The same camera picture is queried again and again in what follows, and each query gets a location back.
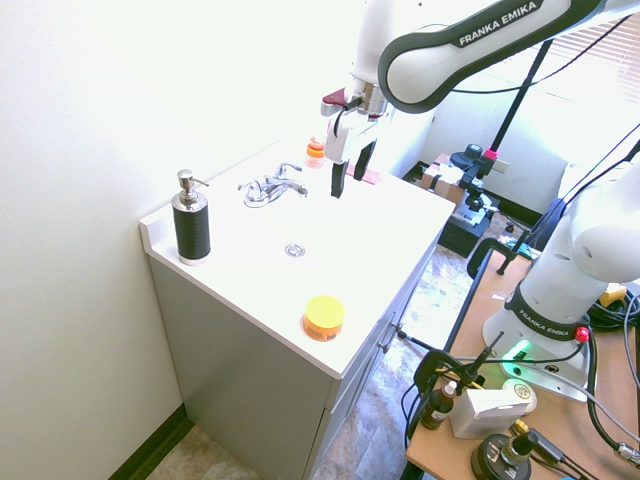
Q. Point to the black c-clamp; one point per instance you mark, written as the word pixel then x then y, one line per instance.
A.
pixel 445 367
pixel 495 252

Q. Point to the round white tin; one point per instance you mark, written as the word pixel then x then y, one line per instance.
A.
pixel 521 389

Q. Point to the white sink countertop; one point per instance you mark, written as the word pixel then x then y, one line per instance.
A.
pixel 310 240

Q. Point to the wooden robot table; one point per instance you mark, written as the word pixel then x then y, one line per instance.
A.
pixel 575 430

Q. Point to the chrome faucet spout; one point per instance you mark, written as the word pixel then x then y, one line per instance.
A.
pixel 283 190

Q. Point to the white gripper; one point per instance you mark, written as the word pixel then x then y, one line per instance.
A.
pixel 344 140

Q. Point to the grey vanity cabinet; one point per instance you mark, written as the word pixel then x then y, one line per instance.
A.
pixel 270 380

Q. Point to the blue fabric bag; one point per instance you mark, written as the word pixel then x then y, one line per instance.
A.
pixel 552 220

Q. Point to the black camera stand pole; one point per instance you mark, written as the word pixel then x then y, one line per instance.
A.
pixel 517 92

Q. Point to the black tripod head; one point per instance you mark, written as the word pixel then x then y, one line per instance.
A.
pixel 475 172

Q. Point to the round black tin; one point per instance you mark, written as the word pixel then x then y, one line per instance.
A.
pixel 500 460

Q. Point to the yellow lid orange jar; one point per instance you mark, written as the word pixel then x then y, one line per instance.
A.
pixel 324 318

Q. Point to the pink sponge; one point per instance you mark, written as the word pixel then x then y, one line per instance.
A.
pixel 370 176

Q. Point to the brown dropper bottle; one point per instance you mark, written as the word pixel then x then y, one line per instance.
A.
pixel 438 405

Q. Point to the white cardboard box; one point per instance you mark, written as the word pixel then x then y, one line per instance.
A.
pixel 485 412

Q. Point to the red wrist camera mount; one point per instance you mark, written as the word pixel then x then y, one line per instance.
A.
pixel 334 102

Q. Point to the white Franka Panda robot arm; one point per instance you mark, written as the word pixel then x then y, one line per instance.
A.
pixel 560 240

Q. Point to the black chrome soap dispenser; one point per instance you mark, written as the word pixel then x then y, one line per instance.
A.
pixel 191 222

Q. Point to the chrome sink drain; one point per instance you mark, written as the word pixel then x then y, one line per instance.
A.
pixel 295 249

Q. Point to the brown cardboard box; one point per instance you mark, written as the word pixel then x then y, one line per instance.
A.
pixel 442 182

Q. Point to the black equipment case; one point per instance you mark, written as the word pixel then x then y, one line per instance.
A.
pixel 462 230

